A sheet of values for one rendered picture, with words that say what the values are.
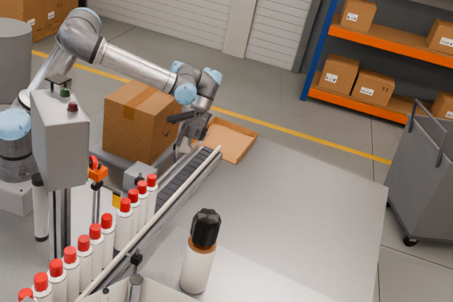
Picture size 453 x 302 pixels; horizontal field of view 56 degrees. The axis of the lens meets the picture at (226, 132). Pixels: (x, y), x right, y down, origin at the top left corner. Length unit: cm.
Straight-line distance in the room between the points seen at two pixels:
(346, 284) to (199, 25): 460
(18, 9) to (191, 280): 411
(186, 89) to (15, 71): 264
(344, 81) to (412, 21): 115
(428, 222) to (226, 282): 201
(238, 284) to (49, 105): 83
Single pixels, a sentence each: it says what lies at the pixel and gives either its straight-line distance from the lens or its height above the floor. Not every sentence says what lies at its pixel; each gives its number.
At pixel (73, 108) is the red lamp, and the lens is 104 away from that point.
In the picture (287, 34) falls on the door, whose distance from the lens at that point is 557.
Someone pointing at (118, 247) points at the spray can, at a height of 90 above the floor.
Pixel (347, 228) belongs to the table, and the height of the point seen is 83.
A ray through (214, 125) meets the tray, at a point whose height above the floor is 83.
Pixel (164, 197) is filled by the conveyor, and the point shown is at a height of 88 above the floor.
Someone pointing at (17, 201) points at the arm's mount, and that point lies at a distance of 169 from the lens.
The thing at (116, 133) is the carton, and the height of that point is 97.
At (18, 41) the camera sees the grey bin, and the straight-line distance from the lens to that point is 383.
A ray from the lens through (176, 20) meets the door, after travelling 592.
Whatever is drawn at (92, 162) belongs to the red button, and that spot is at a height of 133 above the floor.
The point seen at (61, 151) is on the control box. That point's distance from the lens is 105.
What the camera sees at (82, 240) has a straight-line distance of 127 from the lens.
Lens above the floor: 201
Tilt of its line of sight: 31 degrees down
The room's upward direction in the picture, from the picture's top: 13 degrees clockwise
